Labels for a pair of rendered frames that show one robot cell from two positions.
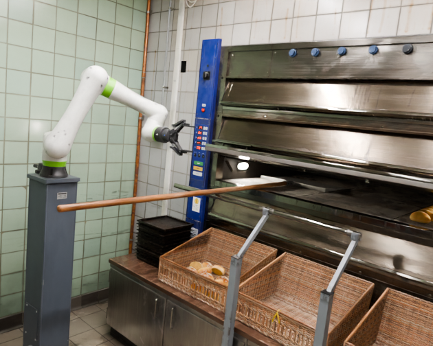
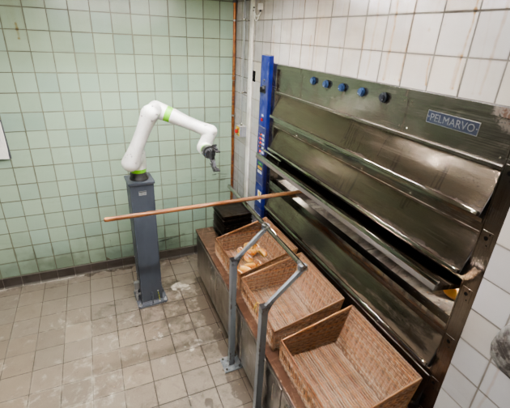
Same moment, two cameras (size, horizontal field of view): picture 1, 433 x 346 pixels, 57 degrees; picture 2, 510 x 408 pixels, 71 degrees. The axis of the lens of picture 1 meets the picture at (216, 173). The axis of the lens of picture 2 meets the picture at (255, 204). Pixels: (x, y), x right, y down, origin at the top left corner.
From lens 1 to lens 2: 127 cm
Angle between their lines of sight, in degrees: 29
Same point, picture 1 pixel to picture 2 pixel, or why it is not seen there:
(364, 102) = (351, 142)
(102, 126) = not seen: hidden behind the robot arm
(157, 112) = (206, 133)
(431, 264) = (380, 298)
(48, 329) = (145, 274)
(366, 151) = (350, 188)
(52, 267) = (142, 238)
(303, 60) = (320, 90)
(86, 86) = (141, 122)
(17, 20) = (122, 54)
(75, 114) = (136, 142)
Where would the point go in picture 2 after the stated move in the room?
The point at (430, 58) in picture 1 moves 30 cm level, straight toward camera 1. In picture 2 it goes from (399, 112) to (359, 117)
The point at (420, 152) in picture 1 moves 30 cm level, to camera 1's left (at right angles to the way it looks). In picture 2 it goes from (383, 200) to (326, 189)
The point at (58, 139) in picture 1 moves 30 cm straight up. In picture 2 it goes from (127, 160) to (122, 118)
